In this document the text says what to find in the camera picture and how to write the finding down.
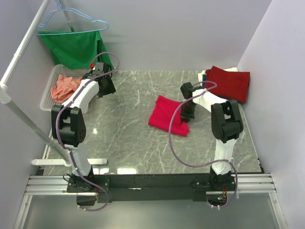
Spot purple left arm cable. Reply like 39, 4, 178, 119
55, 51, 120, 212

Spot white plastic laundry basket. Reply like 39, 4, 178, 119
40, 64, 91, 112

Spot salmon orange t-shirt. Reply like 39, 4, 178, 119
51, 74, 82, 103

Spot blue folded t-shirt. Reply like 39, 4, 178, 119
202, 75, 246, 105

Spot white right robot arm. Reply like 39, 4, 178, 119
180, 82, 244, 190

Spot green hanging t-shirt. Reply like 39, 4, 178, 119
39, 31, 113, 70

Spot dark red folded t-shirt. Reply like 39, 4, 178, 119
205, 66, 250, 103

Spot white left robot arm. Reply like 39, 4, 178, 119
51, 62, 116, 192

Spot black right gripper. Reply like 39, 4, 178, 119
180, 102, 197, 125

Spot white clothes rack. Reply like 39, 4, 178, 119
0, 0, 118, 167

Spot pink-red t-shirt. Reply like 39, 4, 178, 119
148, 95, 190, 137

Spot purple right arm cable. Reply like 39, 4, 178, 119
168, 80, 239, 209

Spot light blue wire hanger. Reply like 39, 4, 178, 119
35, 0, 110, 36

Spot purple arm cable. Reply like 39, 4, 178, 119
55, 51, 120, 212
168, 80, 239, 209

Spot aluminium rail frame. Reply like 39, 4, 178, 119
14, 173, 288, 229

